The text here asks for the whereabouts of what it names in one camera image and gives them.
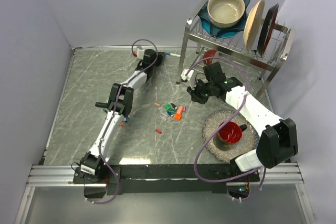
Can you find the red black mug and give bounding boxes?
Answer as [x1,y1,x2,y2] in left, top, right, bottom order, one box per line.
[217,122,247,144]

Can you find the green highlighter cap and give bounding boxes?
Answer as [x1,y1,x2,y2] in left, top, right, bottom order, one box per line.
[164,104,171,110]

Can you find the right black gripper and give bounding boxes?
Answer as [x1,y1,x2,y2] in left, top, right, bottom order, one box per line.
[187,78,214,104]

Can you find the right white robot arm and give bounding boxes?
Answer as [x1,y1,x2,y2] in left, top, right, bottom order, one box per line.
[181,62,298,181]

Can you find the orange highlighter cap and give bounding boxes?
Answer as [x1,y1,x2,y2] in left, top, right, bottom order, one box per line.
[174,114,182,120]

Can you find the steel dish rack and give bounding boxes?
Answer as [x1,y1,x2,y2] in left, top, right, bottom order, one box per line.
[176,0,296,99]

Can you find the black plate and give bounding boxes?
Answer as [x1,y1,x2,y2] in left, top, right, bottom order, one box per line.
[257,4,279,57]

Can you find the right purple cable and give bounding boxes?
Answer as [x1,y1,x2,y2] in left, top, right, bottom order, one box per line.
[186,56,266,201]

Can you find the small red bowl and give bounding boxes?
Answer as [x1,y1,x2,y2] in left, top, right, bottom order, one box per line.
[203,49,217,65]

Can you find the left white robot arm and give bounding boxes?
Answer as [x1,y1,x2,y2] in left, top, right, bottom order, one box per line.
[79,48,165,183]

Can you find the teal star shaped plate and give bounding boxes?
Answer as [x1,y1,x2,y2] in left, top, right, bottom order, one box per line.
[197,0,250,38]

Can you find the speckled grey plate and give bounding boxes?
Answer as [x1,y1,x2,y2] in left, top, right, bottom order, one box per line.
[202,109,259,164]

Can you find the blue capped white marker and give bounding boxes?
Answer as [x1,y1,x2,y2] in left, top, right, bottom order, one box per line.
[165,52,180,58]

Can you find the black base bar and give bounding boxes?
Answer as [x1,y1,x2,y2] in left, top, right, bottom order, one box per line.
[72,163,260,200]

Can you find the black green highlighter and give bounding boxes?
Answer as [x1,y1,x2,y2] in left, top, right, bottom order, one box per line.
[95,102,108,109]

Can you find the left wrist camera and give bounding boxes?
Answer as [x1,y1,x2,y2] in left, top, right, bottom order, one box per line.
[132,46,145,60]

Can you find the beige plate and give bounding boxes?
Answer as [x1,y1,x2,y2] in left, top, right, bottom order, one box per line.
[243,0,265,51]

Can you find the beige ceramic bowl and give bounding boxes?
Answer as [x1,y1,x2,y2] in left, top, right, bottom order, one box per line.
[207,0,245,28]

